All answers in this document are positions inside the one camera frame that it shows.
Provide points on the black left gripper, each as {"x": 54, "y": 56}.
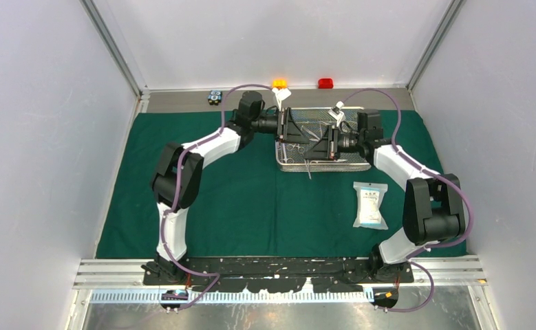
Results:
{"x": 282, "y": 131}

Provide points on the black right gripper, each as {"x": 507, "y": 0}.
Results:
{"x": 321, "y": 150}

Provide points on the metal mesh instrument tray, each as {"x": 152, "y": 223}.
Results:
{"x": 311, "y": 120}

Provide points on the white sterile packet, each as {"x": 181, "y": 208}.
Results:
{"x": 369, "y": 199}

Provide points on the green surgical drape cloth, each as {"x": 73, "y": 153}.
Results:
{"x": 246, "y": 205}

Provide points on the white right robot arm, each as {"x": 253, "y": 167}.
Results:
{"x": 433, "y": 210}

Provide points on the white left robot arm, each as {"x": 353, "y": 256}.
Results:
{"x": 178, "y": 174}

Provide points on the yellow toy block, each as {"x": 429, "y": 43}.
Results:
{"x": 279, "y": 84}

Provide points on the red toy block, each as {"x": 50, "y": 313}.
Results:
{"x": 325, "y": 83}

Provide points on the blue owl toy block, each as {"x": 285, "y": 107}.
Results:
{"x": 215, "y": 97}

